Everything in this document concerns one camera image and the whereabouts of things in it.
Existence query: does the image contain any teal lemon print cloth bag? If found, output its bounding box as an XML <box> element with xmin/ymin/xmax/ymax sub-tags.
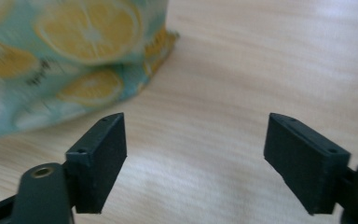
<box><xmin>0</xmin><ymin>0</ymin><xmax>181</xmax><ymax>140</ymax></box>

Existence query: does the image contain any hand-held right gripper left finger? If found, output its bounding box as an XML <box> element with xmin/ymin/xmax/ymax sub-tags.
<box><xmin>64</xmin><ymin>112</ymin><xmax>128</xmax><ymax>215</ymax></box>

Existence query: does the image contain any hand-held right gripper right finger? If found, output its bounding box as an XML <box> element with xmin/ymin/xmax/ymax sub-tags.
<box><xmin>263</xmin><ymin>112</ymin><xmax>352</xmax><ymax>217</ymax></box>

